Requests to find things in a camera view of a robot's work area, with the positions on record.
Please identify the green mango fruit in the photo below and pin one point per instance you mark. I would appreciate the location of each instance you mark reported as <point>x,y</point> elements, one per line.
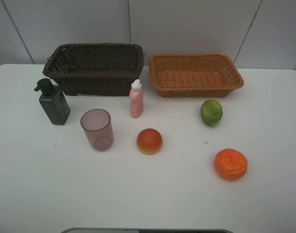
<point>211,113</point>

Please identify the orange tangerine fruit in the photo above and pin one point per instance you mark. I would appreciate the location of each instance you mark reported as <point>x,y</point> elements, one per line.
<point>230,164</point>

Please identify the translucent pink plastic cup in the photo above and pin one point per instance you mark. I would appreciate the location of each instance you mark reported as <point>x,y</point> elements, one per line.
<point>97,126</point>

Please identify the dark brown wicker basket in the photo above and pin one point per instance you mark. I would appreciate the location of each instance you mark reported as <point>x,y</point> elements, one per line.
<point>103,69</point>

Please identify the red yellow peach fruit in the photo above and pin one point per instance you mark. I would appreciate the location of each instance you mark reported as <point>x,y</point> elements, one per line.
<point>149,141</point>

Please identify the pink squeeze bottle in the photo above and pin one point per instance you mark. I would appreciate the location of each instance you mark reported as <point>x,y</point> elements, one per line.
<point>136,98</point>

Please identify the dark green pump bottle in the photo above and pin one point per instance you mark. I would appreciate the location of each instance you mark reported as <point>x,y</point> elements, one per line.
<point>53,101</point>

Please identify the light brown wicker basket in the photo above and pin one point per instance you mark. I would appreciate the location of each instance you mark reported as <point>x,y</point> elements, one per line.
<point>194,75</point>

